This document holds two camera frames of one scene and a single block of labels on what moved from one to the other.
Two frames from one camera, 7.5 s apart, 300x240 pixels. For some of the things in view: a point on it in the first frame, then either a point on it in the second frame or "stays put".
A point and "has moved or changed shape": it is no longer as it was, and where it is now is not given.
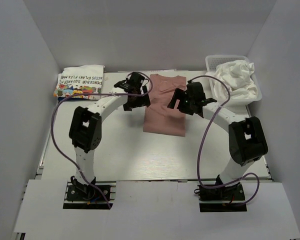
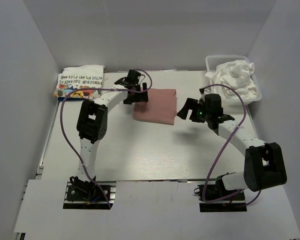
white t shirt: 238,74 stays put
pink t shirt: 159,118 has moved or changed shape
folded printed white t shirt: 80,79 stays put
